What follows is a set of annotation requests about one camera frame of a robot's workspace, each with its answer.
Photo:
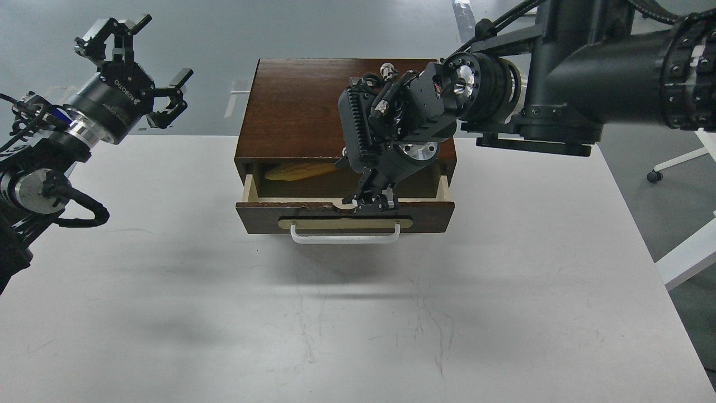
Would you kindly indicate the dark wooden drawer cabinet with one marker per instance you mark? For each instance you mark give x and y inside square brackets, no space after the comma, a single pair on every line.
[292,111]

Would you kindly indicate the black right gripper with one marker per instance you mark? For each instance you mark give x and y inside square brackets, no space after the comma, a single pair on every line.
[396,163]

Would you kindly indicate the yellow corn cob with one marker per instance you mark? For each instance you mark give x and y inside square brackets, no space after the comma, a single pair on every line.
[294,171]

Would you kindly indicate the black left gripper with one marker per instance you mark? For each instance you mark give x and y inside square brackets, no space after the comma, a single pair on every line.
[112,103]

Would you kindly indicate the wooden drawer with white handle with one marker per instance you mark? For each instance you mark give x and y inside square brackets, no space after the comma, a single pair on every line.
[314,204]

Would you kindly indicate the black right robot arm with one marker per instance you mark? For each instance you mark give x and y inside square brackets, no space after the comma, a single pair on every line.
[544,77]

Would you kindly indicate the black caster wheel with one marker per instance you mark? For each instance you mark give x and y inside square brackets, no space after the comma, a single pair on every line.
[654,176]

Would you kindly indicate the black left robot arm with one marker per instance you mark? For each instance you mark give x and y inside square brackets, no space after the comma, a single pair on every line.
[47,139]

